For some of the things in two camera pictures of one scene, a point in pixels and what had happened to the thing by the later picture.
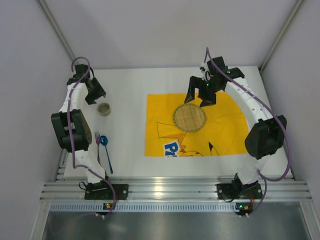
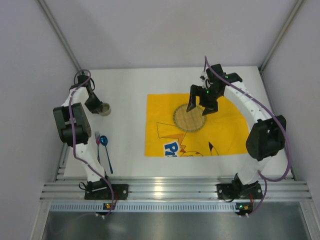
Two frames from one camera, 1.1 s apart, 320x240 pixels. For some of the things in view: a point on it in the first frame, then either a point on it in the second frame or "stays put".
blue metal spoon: (103, 141) stays put
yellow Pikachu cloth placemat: (224, 132) stays put
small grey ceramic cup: (104, 109) stays put
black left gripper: (93, 89) to (93, 104)
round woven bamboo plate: (189, 118) stays put
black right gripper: (202, 88) to (204, 98)
